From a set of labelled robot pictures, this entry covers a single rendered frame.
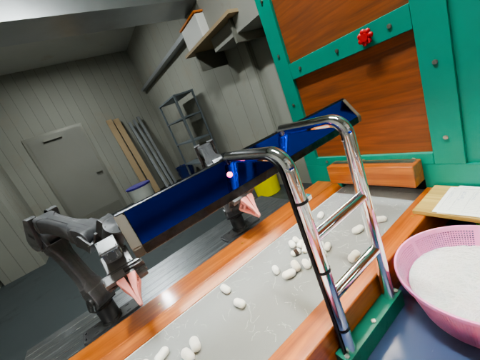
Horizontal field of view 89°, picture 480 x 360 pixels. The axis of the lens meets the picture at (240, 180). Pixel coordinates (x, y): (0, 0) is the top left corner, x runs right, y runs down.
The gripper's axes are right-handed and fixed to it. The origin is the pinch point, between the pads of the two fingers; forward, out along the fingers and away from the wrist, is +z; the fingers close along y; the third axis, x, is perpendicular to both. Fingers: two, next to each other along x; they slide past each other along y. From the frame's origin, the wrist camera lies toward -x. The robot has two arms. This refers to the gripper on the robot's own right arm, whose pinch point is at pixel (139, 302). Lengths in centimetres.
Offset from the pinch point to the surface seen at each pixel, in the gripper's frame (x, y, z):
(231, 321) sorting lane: 0.8, 14.9, 16.8
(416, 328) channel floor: -12, 41, 42
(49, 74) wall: 207, 28, -614
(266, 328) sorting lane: -4.9, 19.3, 23.5
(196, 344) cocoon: -0.9, 6.0, 16.0
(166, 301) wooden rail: 12.1, 5.2, -0.2
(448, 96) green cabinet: -37, 82, 16
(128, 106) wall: 289, 147, -547
